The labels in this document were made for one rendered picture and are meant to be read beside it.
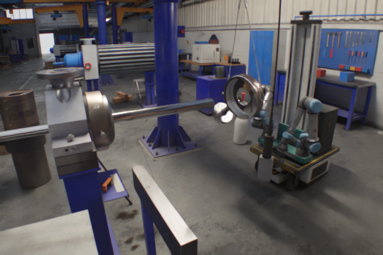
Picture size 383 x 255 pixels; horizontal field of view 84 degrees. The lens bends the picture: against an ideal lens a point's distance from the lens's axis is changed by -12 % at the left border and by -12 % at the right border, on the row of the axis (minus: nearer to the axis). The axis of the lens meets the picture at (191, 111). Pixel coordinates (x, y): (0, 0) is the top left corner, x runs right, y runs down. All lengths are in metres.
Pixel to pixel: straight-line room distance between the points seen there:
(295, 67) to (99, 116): 2.11
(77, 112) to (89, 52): 3.65
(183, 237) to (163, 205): 0.20
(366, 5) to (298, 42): 3.17
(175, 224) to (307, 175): 2.02
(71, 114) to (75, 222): 0.53
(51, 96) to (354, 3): 5.52
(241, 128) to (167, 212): 2.69
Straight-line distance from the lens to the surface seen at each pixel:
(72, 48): 13.70
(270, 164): 1.20
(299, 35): 2.76
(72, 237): 1.06
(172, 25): 3.20
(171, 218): 1.05
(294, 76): 2.80
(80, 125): 1.30
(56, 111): 1.32
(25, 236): 1.14
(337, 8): 6.03
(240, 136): 3.66
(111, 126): 1.41
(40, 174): 3.10
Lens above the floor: 1.58
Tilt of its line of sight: 18 degrees down
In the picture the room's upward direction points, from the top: straight up
